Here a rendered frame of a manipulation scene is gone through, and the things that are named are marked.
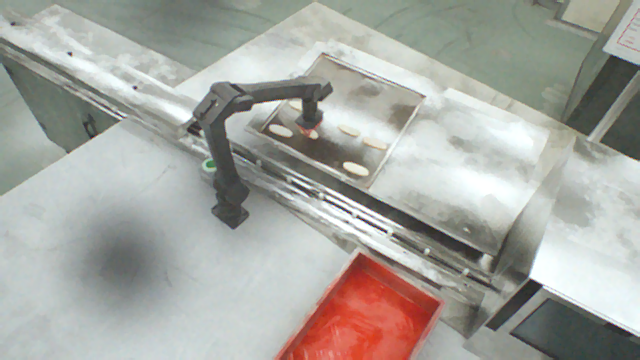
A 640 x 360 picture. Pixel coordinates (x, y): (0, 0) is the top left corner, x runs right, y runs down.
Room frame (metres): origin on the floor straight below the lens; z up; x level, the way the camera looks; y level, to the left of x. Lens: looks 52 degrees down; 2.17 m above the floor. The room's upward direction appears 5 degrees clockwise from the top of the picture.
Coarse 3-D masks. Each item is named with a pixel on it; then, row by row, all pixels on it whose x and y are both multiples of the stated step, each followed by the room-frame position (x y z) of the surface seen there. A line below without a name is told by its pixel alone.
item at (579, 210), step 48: (576, 144) 0.89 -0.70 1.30; (576, 192) 0.71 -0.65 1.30; (624, 192) 0.73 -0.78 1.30; (528, 240) 0.63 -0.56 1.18; (576, 240) 0.57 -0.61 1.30; (624, 240) 0.58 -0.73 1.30; (528, 288) 0.61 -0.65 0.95; (576, 288) 0.44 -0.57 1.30; (624, 288) 0.45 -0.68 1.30; (480, 336) 0.45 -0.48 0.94; (624, 336) 0.35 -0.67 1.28
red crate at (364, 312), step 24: (360, 288) 0.62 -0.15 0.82; (384, 288) 0.63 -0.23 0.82; (336, 312) 0.53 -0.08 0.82; (360, 312) 0.54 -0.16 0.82; (384, 312) 0.55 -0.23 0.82; (408, 312) 0.55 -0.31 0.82; (312, 336) 0.45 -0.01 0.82; (336, 336) 0.46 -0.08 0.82; (360, 336) 0.46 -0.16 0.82; (384, 336) 0.47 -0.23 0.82; (408, 336) 0.48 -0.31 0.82
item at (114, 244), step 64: (128, 128) 1.23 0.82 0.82; (64, 192) 0.89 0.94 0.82; (128, 192) 0.91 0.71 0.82; (192, 192) 0.94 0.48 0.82; (256, 192) 0.97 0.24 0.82; (0, 256) 0.61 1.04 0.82; (64, 256) 0.63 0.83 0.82; (128, 256) 0.66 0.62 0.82; (192, 256) 0.68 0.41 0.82; (256, 256) 0.70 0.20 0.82; (320, 256) 0.73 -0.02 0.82; (0, 320) 0.40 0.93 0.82; (64, 320) 0.42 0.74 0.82; (128, 320) 0.44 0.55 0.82; (192, 320) 0.46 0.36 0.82; (256, 320) 0.48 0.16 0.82
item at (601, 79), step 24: (624, 0) 2.79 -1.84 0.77; (600, 48) 2.52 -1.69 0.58; (600, 72) 2.06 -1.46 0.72; (624, 72) 2.01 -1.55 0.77; (576, 96) 2.29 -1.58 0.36; (600, 96) 2.02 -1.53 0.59; (576, 120) 2.04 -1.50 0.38; (600, 120) 1.99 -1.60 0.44; (624, 120) 1.94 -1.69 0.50; (624, 144) 1.90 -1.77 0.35
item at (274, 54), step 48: (240, 48) 1.83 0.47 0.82; (288, 48) 1.87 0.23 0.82; (384, 48) 1.94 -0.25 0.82; (192, 96) 1.46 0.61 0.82; (480, 96) 1.64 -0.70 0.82; (336, 192) 1.00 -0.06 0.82; (528, 192) 1.09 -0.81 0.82; (336, 240) 0.79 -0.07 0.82; (432, 240) 0.83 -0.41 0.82; (432, 288) 0.65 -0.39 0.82
